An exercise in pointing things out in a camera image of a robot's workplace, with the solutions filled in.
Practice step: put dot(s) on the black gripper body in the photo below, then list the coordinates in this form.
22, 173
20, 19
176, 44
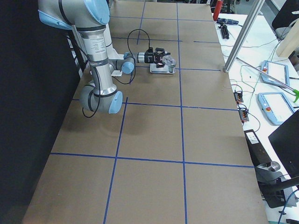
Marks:
148, 58

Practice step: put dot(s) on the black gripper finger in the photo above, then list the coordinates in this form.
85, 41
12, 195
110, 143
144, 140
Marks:
160, 64
159, 52

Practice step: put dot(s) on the glass sauce bottle steel spout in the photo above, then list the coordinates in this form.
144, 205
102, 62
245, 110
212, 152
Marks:
169, 64

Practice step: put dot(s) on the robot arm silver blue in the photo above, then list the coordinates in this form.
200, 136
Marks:
90, 18

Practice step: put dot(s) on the digital kitchen scale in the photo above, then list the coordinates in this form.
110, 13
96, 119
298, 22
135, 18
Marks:
163, 70

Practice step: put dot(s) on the black folded tripod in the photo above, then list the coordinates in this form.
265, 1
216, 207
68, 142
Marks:
224, 31

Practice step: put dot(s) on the red cylinder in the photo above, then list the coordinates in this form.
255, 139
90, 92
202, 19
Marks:
217, 9

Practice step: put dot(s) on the orange connector board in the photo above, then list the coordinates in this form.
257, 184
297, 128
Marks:
238, 95
243, 113

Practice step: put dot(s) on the grey teach pendant red button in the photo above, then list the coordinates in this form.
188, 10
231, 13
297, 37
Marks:
275, 106

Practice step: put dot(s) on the wooden board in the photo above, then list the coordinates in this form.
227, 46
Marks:
290, 42

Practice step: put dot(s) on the black device with label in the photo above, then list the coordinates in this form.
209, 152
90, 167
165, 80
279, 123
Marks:
257, 151

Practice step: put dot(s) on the long metal reacher rod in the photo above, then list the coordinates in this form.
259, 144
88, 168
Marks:
296, 92

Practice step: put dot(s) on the black monitor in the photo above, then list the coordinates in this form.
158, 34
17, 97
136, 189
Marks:
285, 142

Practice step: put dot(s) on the black clamp stand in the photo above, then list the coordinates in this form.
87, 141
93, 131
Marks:
275, 188

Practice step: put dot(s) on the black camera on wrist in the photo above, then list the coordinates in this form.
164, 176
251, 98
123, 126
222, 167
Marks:
149, 50

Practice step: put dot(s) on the aluminium frame post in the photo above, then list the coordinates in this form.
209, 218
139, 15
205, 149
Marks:
257, 5

